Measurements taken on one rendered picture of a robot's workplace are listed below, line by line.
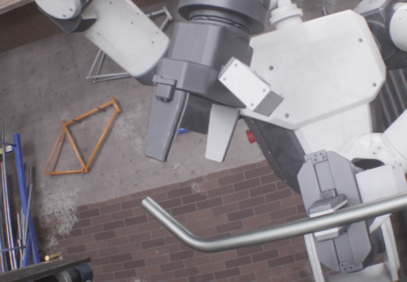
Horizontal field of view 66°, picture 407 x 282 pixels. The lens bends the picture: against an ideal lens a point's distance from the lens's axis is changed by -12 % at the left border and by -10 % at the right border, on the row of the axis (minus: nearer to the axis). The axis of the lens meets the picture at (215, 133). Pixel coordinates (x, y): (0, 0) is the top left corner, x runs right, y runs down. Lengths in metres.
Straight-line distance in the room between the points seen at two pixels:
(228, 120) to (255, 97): 0.10
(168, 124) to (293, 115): 0.30
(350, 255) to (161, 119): 0.23
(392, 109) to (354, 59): 2.04
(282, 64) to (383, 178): 0.28
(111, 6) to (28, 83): 3.47
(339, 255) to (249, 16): 0.25
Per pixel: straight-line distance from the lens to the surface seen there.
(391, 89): 2.66
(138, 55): 0.55
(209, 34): 0.30
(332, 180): 0.36
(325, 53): 0.58
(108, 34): 0.54
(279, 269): 2.91
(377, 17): 0.70
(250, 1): 0.32
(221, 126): 0.38
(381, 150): 0.49
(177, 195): 2.97
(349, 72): 0.59
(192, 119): 0.61
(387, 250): 0.73
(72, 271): 0.28
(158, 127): 0.29
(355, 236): 0.36
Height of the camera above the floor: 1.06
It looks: 12 degrees up
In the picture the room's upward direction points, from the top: 14 degrees counter-clockwise
